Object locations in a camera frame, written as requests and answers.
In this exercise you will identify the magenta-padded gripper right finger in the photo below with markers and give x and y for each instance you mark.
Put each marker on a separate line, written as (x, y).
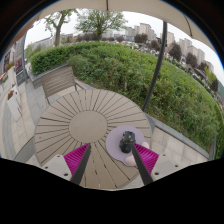
(148, 158)

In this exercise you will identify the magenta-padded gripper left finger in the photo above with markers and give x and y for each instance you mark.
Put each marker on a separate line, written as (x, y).
(76, 158)

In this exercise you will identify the black computer mouse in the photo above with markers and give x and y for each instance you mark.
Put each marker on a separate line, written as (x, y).
(126, 141)

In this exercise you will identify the lavender mouse pad with wrist rest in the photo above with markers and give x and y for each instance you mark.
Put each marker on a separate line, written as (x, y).
(113, 143)

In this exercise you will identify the grey slatted outdoor chair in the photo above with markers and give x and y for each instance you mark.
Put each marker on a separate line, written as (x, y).
(58, 80)

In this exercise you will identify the black curved umbrella pole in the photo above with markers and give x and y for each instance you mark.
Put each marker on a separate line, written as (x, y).
(156, 70)

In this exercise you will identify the thin-crowned tree with bare trunk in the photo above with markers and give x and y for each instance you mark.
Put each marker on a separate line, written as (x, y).
(58, 33)

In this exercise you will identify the group of apartment buildings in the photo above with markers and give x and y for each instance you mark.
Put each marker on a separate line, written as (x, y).
(145, 30)

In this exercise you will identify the bushy green tree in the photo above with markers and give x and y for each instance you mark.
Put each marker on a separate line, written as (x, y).
(100, 21)

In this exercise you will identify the dark metal post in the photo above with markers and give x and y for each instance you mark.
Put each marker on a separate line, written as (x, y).
(24, 60)

